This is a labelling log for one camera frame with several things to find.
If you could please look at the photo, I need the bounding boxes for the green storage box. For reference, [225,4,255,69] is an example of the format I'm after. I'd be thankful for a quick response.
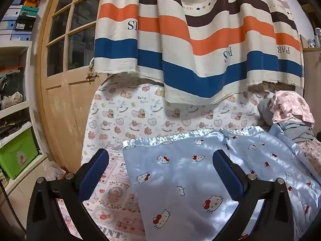
[0,128,39,180]

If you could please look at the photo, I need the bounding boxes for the striped curtain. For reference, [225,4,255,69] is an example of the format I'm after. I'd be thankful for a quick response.
[93,0,305,105]

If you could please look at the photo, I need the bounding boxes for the blue satin cat-print pants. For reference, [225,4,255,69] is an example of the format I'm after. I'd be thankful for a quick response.
[122,126,319,241]

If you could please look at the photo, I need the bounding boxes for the grey folded garment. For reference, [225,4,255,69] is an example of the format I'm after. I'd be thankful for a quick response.
[258,98,275,126]

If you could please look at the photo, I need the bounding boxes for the wooden glass-pane door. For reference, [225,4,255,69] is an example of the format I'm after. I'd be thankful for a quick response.
[40,0,108,174]

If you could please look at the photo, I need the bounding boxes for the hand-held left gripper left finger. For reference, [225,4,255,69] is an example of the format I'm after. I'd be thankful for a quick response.
[26,149,110,241]

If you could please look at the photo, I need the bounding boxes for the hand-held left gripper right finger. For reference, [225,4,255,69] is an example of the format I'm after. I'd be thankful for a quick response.
[212,149,295,241]

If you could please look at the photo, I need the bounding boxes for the stack of shoe boxes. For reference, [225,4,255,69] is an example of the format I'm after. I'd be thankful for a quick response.
[0,0,41,42]

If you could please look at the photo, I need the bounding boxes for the white plastic bag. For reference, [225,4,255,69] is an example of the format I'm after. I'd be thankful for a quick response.
[41,161,67,181]

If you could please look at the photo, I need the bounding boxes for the pink printed garment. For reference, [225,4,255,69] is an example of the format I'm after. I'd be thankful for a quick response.
[269,90,315,125]

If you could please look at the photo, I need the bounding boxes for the printed bed sheet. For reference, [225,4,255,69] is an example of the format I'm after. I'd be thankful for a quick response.
[56,77,321,241]

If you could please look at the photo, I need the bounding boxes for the blue-grey folded garment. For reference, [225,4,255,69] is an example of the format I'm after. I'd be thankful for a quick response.
[283,122,315,143]

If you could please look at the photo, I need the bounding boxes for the white shelf unit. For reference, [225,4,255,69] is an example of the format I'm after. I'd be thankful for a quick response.
[0,41,48,201]

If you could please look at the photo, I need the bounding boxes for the crumpled clear plastic bag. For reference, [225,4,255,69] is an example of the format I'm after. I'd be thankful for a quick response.
[1,92,24,108]

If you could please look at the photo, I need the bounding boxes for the black cable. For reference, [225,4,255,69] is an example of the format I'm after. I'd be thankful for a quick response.
[0,178,27,234]

